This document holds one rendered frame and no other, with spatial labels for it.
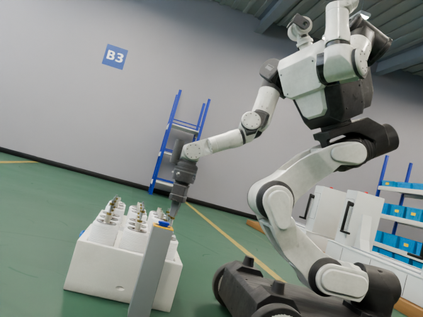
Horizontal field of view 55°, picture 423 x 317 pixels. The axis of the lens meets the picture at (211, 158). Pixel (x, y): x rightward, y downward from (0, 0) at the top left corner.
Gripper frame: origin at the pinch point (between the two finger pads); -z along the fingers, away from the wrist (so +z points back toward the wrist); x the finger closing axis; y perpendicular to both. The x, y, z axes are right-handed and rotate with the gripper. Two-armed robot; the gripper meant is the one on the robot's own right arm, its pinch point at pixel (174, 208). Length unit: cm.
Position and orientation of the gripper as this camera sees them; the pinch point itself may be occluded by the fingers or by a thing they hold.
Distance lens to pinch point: 157.9
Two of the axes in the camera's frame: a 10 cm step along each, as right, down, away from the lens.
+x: 0.9, 0.8, 9.9
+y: -9.6, -2.6, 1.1
